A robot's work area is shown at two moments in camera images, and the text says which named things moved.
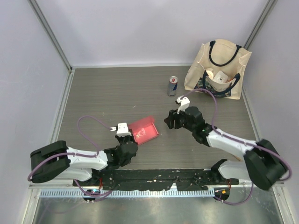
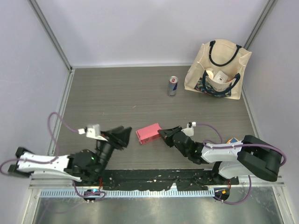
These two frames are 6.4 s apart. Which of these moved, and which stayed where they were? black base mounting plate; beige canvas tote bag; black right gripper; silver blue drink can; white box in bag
Moved: black right gripper
Stayed: black base mounting plate; beige canvas tote bag; white box in bag; silver blue drink can
